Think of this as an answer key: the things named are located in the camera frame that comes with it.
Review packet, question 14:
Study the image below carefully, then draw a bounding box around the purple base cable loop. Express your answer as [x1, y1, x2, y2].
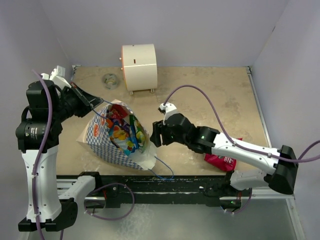
[83, 182, 136, 221]

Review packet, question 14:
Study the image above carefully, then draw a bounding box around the blue gummy candy bag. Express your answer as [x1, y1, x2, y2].
[108, 124, 138, 156]

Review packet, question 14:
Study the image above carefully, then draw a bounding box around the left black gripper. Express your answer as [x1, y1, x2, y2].
[50, 81, 103, 123]

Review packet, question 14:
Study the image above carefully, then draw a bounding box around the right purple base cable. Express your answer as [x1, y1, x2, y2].
[223, 189, 253, 216]

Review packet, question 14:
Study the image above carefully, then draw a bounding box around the white cylindrical box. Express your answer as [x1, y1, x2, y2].
[119, 44, 158, 96]

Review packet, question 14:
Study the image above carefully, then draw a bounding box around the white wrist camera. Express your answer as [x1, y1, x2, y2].
[158, 102, 178, 125]
[40, 65, 72, 90]

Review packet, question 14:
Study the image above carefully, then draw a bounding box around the red orange snack packet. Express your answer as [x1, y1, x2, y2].
[106, 104, 128, 120]

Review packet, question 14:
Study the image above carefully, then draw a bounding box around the purple snack packet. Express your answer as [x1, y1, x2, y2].
[112, 118, 131, 134]

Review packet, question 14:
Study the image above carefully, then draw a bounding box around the green snack bag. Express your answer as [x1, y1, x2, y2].
[129, 114, 147, 153]

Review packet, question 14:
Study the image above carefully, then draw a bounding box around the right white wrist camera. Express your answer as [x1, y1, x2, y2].
[158, 102, 178, 125]

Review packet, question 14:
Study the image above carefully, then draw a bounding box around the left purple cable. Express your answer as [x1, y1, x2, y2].
[31, 69, 65, 240]

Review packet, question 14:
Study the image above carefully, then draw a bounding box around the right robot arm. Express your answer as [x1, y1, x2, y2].
[150, 113, 299, 196]

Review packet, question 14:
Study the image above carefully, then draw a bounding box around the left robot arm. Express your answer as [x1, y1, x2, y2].
[15, 79, 103, 232]

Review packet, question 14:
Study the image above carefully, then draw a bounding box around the clear tape roll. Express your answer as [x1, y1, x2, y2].
[102, 73, 120, 90]

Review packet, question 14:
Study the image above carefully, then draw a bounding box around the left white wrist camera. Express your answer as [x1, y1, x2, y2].
[40, 65, 72, 90]

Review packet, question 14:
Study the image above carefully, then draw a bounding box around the red chips bag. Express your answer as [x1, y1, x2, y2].
[204, 137, 244, 173]

